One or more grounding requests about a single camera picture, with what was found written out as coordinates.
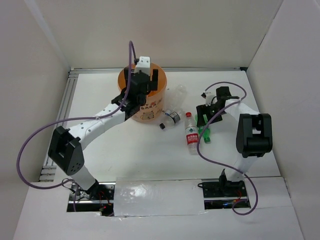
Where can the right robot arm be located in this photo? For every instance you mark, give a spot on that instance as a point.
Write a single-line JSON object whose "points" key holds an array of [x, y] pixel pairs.
{"points": [[254, 136]]}

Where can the clear crushed bottle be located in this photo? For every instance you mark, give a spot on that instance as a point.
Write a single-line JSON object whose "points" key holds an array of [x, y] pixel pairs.
{"points": [[177, 97]]}

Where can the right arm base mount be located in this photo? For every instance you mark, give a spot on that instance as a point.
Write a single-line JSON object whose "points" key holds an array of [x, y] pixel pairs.
{"points": [[223, 193]]}

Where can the aluminium frame rail back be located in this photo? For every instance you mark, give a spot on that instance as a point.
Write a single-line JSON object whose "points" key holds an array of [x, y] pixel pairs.
{"points": [[77, 71]]}

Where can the water bottle red label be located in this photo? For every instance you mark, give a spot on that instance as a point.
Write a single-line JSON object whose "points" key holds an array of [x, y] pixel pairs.
{"points": [[191, 133]]}

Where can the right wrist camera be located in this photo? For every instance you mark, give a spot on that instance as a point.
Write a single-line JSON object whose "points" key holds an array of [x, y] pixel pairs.
{"points": [[209, 97]]}

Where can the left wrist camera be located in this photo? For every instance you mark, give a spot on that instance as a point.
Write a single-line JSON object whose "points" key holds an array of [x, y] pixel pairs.
{"points": [[143, 65]]}

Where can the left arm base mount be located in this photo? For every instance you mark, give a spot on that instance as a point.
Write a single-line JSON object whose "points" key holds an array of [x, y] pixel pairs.
{"points": [[100, 201]]}

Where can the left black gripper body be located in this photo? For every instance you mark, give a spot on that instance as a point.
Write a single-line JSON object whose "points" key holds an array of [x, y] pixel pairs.
{"points": [[142, 99]]}

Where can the orange plastic capybara bin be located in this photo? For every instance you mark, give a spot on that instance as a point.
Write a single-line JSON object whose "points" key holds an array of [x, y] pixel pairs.
{"points": [[154, 100]]}

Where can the aluminium frame rail left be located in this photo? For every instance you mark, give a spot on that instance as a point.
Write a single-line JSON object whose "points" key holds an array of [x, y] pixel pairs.
{"points": [[48, 170]]}

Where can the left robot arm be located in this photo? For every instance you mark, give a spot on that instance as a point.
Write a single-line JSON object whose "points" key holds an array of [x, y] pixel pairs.
{"points": [[67, 144]]}

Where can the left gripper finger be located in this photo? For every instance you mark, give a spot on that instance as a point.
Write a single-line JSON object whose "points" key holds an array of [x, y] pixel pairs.
{"points": [[153, 85], [127, 73]]}

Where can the clear bottle black label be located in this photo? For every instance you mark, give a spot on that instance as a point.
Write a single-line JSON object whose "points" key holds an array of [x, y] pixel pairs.
{"points": [[173, 119]]}

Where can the aluminium frame rail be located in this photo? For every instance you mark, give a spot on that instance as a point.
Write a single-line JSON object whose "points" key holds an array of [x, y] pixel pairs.
{"points": [[77, 71], [48, 170]]}

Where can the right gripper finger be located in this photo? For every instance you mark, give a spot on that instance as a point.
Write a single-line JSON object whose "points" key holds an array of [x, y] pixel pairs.
{"points": [[215, 117], [201, 114]]}

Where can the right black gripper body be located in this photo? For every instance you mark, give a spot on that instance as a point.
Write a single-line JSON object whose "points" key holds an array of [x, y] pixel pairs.
{"points": [[214, 109]]}

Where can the green soda bottle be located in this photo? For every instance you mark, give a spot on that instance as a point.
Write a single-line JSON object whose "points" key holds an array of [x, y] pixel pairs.
{"points": [[207, 133]]}

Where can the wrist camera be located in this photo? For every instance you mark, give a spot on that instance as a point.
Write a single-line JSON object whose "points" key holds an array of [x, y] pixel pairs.
{"points": [[209, 97], [143, 65]]}

